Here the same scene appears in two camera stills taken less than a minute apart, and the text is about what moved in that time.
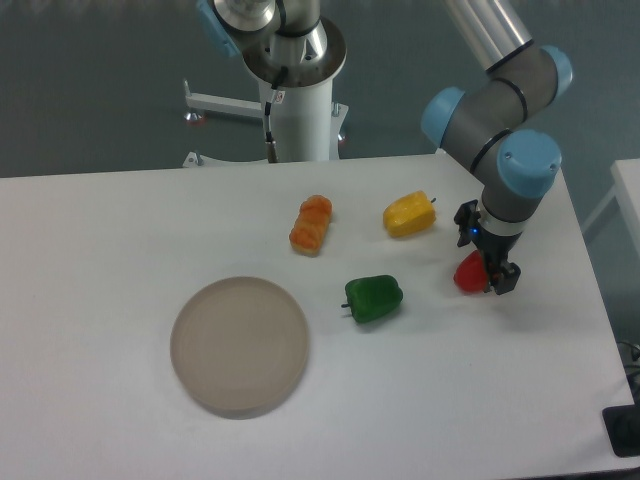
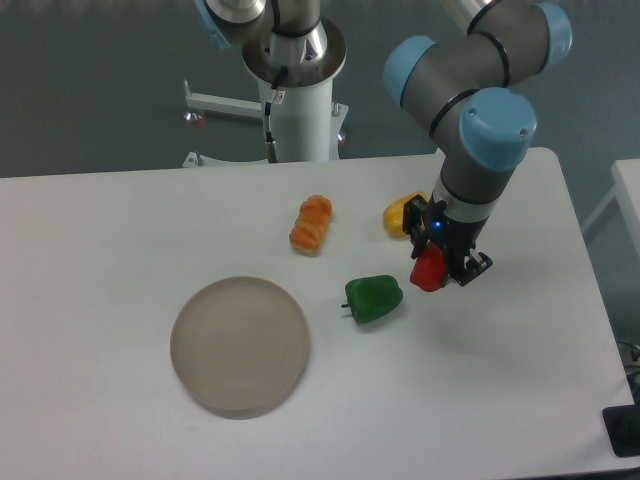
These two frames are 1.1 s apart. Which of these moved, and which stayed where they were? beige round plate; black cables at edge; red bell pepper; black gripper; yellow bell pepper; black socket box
Moved: red bell pepper; black gripper
Stayed: black socket box; black cables at edge; beige round plate; yellow bell pepper
